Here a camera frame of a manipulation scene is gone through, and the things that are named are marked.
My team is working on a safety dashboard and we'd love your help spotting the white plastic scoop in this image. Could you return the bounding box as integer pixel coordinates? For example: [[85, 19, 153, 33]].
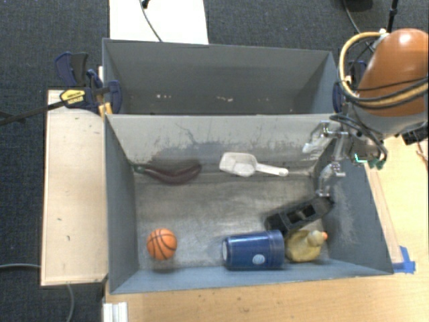
[[219, 152, 290, 179]]

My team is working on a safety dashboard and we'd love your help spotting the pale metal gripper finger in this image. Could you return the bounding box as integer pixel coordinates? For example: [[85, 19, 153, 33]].
[[314, 162, 347, 198], [302, 120, 350, 154]]

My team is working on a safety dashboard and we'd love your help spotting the blue cylindrical container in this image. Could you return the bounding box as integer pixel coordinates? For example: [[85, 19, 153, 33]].
[[221, 229, 286, 271]]

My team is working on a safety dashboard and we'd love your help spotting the black cylinder on white bracket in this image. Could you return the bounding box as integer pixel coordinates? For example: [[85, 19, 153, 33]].
[[402, 125, 429, 146]]

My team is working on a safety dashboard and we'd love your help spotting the pale wood flat board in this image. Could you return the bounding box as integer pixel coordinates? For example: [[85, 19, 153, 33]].
[[40, 89, 109, 286]]

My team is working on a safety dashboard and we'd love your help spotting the black hollow block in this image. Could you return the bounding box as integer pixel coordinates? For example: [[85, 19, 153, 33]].
[[264, 195, 336, 237]]

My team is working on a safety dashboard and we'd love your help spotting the yellow rubber duck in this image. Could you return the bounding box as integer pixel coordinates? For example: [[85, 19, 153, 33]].
[[284, 229, 328, 263]]

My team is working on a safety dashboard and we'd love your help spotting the purple toy eggplant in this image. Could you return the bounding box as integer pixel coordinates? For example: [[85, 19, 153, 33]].
[[131, 160, 203, 186]]

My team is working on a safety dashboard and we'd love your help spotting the grey metal bin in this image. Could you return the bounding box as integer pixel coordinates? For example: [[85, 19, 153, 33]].
[[101, 38, 395, 296]]

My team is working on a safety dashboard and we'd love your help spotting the small orange basketball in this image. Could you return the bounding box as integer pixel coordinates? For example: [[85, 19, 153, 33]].
[[146, 228, 178, 262]]

